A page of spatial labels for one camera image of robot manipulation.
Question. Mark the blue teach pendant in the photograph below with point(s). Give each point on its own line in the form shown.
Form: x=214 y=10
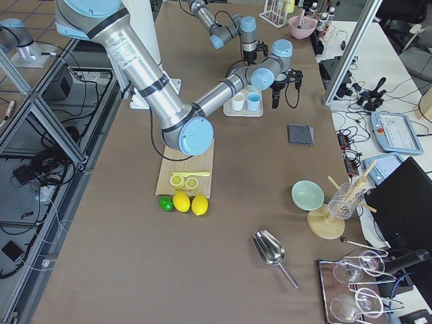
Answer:
x=385 y=164
x=394 y=133

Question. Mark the metal scoop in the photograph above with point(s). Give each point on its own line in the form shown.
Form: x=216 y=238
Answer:
x=272 y=252

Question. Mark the aluminium frame post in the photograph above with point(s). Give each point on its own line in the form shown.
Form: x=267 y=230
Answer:
x=357 y=35

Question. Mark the round wooden stand base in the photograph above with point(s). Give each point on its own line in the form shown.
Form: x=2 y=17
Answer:
x=324 y=224

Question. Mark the mint green cup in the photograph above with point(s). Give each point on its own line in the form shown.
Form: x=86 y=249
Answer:
x=251 y=88

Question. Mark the lemon half slice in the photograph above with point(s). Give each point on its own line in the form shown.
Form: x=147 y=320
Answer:
x=177 y=181
x=191 y=183

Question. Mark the black monitor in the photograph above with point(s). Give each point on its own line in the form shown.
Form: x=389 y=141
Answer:
x=403 y=204

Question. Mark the clear glass on stand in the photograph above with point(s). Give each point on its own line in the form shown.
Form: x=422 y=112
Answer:
x=344 y=203

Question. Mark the metal tube in bowl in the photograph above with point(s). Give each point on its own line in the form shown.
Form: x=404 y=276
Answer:
x=300 y=19

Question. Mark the yellow plastic knife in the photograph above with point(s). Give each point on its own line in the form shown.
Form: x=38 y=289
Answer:
x=188 y=174

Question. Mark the pink bowl with ice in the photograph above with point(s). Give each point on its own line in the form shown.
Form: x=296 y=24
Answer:
x=307 y=27

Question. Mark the cream rabbit tray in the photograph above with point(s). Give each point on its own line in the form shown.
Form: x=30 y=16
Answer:
x=227 y=107

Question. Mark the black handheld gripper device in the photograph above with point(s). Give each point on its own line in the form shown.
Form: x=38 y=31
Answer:
x=372 y=99

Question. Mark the white wire cup rack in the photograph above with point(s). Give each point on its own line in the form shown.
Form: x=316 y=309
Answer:
x=274 y=13

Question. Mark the wooden cutting board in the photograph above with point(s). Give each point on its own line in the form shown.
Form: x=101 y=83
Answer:
x=203 y=162

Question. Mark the black framed tray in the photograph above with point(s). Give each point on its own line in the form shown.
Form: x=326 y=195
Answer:
x=358 y=289

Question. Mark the cream white cup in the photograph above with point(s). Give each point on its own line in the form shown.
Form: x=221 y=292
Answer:
x=238 y=101

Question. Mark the yellow cup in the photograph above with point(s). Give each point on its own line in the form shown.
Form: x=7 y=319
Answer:
x=289 y=6

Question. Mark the mint green bowl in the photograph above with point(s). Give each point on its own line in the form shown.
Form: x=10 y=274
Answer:
x=307 y=195

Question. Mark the green lime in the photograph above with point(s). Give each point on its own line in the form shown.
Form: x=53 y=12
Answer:
x=166 y=203

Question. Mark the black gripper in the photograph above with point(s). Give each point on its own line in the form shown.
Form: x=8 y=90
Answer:
x=277 y=86
x=249 y=53

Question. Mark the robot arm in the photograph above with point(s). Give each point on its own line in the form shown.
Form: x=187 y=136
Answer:
x=243 y=26
x=184 y=127

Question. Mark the light blue cup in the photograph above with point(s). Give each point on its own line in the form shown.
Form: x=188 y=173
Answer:
x=253 y=101

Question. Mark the grey folded cloth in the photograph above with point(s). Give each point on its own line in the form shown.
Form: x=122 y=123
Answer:
x=301 y=134

